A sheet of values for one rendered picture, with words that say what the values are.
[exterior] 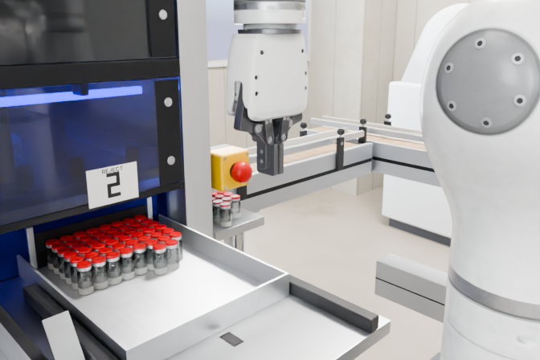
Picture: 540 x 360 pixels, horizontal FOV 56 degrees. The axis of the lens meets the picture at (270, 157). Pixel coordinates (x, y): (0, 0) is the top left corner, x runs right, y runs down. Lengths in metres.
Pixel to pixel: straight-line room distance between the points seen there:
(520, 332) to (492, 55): 0.22
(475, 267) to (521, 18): 0.20
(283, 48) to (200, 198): 0.43
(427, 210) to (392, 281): 1.61
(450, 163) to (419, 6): 3.74
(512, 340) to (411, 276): 1.17
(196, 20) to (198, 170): 0.26
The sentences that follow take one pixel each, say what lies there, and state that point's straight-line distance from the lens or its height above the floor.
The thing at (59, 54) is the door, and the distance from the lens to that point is 0.78.
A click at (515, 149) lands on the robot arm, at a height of 1.19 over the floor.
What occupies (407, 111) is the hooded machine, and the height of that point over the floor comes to 0.78.
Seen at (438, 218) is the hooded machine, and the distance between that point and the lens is 3.20.
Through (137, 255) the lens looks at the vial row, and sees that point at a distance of 0.83.
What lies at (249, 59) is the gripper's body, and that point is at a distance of 0.57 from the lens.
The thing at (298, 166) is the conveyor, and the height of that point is 0.92.
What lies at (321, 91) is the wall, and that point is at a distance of 4.08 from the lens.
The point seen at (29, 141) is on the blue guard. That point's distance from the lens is 0.77.
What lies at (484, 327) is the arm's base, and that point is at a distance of 0.45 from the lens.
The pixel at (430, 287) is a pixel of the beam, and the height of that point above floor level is 0.53.
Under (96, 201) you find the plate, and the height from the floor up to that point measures 1.00.
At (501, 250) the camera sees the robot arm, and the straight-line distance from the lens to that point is 0.42.
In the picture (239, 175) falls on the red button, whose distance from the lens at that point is 0.94.
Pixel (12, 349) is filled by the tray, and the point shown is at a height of 0.91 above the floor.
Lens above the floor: 1.25
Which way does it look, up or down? 14 degrees down
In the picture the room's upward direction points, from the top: straight up
